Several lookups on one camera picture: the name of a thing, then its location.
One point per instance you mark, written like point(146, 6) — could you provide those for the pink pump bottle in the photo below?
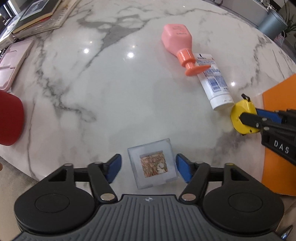
point(177, 40)

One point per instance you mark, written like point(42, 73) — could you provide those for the clear acrylic photo block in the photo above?
point(153, 164)

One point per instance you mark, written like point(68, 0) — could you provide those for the white lotion tube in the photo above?
point(213, 83)

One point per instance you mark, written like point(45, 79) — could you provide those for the stack of books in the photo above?
point(39, 17)

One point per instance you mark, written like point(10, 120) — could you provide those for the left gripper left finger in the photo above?
point(101, 175)

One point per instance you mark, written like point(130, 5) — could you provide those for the pink compartment tray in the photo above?
point(12, 60)

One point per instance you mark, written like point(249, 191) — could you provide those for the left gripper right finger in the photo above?
point(196, 177)

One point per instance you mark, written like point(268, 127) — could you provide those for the grey trash bin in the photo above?
point(272, 25)

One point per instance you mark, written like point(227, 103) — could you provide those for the yellow tape measure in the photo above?
point(245, 105)

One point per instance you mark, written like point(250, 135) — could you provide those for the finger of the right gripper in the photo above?
point(277, 116)
point(249, 121)

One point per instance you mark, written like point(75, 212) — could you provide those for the orange storage box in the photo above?
point(279, 161)

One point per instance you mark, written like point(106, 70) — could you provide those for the red object at edge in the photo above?
point(12, 118)

